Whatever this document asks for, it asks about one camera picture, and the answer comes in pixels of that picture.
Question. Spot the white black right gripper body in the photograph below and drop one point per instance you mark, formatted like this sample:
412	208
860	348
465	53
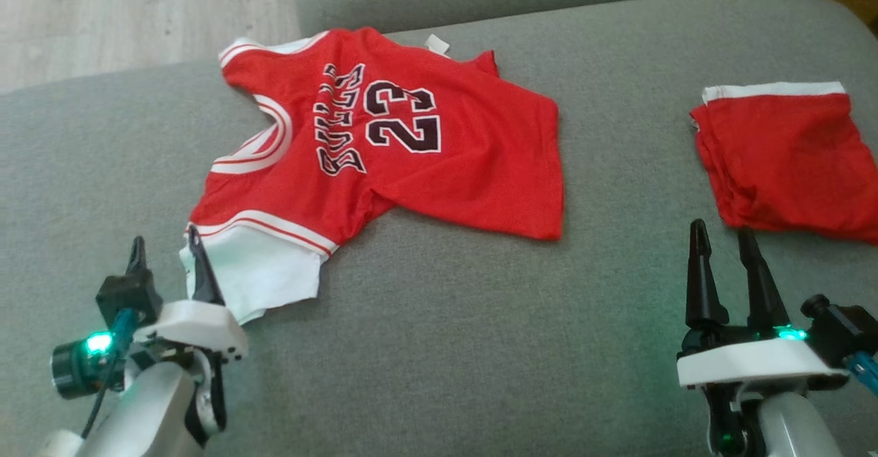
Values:
748	361

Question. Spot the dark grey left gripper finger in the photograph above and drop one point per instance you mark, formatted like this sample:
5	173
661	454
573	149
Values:
138	258
204	275

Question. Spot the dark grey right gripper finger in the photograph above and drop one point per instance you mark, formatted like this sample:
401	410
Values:
763	292
703	285

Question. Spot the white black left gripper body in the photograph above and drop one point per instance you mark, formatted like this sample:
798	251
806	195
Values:
195	326

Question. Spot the red shorts with white stripe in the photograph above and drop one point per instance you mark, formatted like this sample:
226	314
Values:
789	162

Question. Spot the red white basketball jersey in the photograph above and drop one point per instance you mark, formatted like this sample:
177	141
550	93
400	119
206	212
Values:
473	162

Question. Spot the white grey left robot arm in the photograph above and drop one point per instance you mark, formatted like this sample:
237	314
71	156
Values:
151	416

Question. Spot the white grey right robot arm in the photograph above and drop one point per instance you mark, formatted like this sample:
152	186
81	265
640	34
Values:
789	423

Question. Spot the large grey fabric ottoman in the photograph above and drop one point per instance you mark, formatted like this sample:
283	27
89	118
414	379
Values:
480	340

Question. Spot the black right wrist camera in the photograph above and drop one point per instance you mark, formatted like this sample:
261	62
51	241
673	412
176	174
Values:
840	330

